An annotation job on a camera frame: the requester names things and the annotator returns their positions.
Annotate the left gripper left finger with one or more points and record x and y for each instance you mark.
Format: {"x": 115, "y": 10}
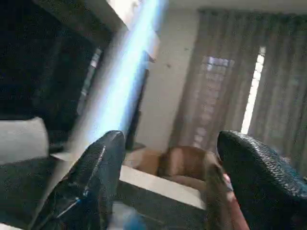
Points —
{"x": 96, "y": 179}

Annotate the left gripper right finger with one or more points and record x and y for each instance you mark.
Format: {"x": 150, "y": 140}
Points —
{"x": 263, "y": 187}

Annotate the white plastic table leg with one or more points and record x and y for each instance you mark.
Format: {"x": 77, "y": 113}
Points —
{"x": 115, "y": 83}

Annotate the white flat board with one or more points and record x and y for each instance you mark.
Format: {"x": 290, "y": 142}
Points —
{"x": 163, "y": 185}

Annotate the brown armchair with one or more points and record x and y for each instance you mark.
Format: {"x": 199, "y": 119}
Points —
{"x": 184, "y": 163}

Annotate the grey cushion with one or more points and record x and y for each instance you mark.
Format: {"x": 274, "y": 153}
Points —
{"x": 21, "y": 141}

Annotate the grey window curtain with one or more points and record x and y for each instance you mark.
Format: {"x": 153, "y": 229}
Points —
{"x": 275, "y": 83}

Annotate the tall black cabinet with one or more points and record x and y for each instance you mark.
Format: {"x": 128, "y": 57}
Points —
{"x": 43, "y": 72}

